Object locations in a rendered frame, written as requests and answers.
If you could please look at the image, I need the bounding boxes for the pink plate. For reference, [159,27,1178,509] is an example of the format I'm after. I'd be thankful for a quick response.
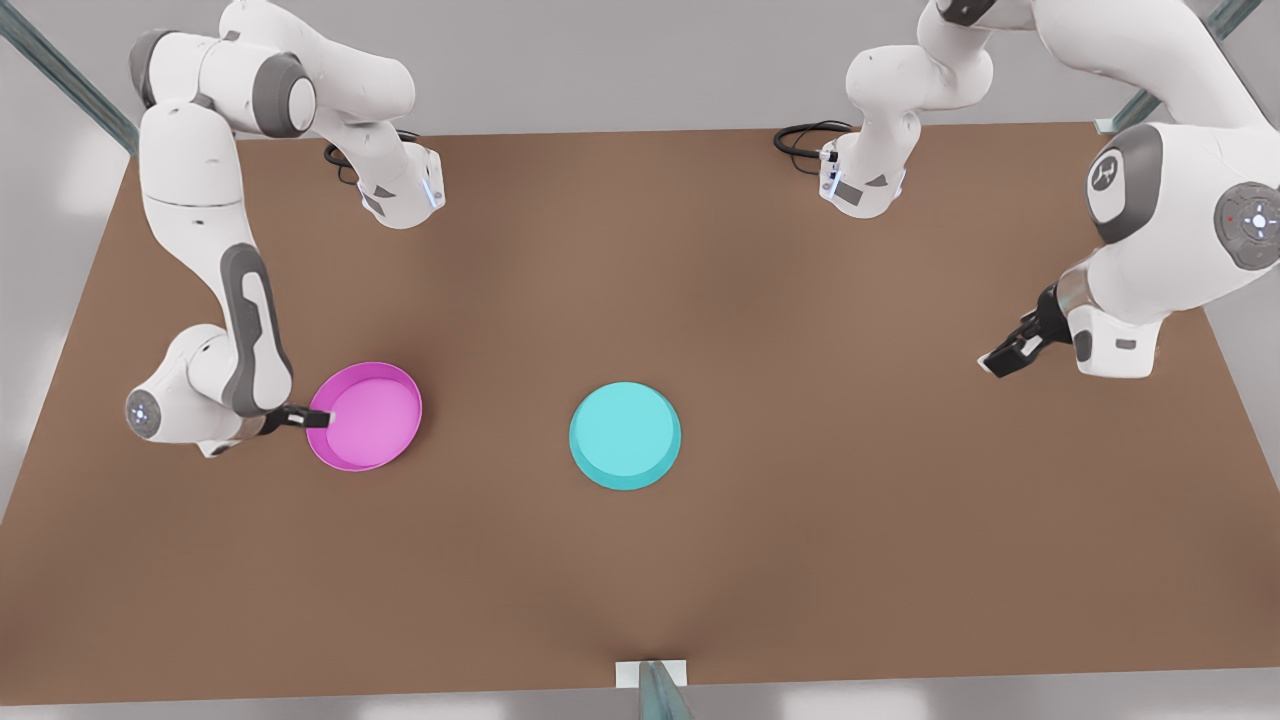
[306,362,424,472]

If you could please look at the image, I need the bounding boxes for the blue plate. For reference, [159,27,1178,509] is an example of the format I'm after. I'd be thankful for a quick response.
[569,381,683,492]

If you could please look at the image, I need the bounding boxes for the black cable loop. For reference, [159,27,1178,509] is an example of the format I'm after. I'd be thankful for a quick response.
[323,129,423,186]
[773,120,856,177]

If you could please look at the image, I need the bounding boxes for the silver frame post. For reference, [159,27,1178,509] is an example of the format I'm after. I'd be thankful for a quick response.
[0,0,140,156]
[1094,0,1263,135]
[614,659,693,720]

